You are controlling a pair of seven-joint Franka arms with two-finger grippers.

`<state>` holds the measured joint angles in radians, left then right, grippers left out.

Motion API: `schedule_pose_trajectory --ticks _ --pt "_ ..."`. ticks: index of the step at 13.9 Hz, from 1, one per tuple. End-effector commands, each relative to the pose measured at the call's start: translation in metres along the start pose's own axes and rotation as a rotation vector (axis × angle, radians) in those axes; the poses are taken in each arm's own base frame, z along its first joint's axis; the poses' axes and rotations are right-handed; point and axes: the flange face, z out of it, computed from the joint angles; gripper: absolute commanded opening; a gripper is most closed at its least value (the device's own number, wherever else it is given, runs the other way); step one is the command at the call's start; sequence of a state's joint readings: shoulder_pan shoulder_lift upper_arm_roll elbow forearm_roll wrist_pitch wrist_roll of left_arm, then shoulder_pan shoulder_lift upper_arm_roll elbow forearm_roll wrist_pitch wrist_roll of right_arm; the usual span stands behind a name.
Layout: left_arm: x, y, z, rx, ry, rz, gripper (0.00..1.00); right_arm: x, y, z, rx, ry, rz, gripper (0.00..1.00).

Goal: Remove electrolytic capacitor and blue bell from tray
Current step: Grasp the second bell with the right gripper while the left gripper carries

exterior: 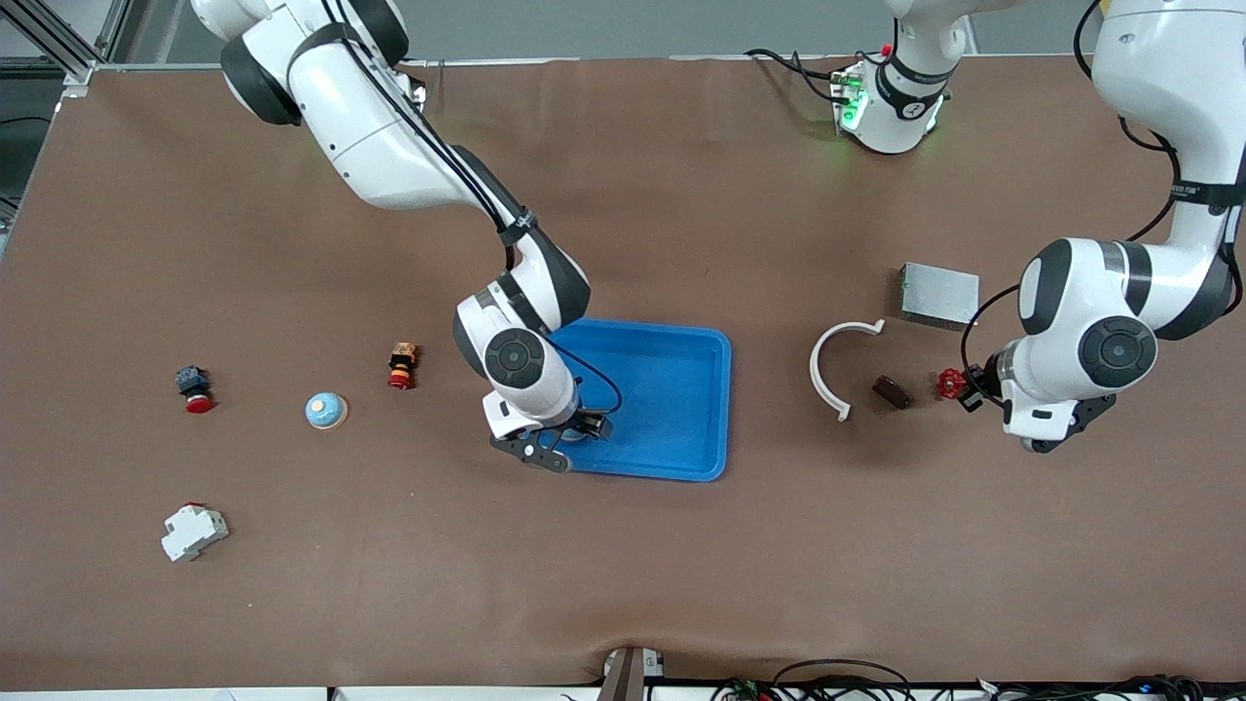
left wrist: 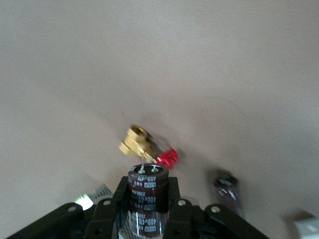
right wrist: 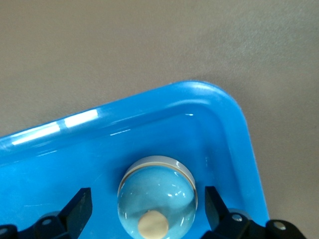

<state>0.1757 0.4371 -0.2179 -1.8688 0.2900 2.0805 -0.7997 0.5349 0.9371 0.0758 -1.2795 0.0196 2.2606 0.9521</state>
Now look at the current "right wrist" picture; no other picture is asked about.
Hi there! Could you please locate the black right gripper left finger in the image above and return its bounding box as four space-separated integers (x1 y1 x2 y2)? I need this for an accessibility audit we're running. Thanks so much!
0 187 93 239

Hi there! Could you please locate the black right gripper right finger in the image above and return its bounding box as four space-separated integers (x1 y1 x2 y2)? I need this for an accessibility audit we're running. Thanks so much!
201 186 306 239

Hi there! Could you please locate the light blue dome bell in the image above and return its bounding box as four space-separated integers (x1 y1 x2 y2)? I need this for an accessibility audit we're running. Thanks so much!
117 155 199 239

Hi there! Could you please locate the blue plastic tray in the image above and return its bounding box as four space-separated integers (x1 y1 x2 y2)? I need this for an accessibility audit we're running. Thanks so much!
0 79 271 239

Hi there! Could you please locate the brown table mat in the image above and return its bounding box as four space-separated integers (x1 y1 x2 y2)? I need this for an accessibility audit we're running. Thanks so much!
0 0 319 239

